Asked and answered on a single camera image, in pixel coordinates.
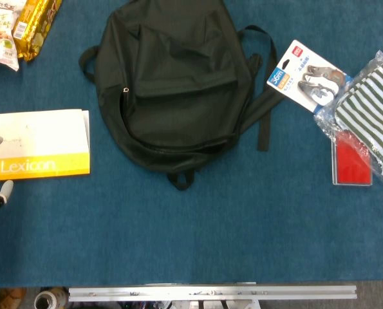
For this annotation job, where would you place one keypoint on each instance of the white book with yellow band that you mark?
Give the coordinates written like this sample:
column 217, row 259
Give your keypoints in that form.
column 40, row 138

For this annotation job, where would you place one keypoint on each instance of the black backpack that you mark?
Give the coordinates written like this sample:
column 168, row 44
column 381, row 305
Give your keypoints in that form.
column 178, row 80

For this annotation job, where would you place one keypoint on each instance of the gold foil snack package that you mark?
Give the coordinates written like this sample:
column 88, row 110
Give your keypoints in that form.
column 33, row 29

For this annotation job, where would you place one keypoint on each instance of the tape roll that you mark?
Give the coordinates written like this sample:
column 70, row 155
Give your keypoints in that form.
column 48, row 299

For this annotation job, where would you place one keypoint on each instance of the blue table cloth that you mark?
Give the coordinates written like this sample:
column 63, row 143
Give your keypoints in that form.
column 191, row 231

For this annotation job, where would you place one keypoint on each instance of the carded metal hooks package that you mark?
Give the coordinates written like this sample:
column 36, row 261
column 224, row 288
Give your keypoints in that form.
column 304, row 77

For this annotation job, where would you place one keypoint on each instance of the red clear plastic case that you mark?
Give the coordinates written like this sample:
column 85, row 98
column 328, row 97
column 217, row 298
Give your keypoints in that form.
column 352, row 164

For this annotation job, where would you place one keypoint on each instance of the striped cloth in plastic bag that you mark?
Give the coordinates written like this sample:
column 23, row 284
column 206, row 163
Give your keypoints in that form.
column 371, row 109

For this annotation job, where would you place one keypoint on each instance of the aluminium profile rail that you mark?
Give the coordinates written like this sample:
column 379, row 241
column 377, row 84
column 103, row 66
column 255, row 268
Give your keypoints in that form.
column 210, row 293

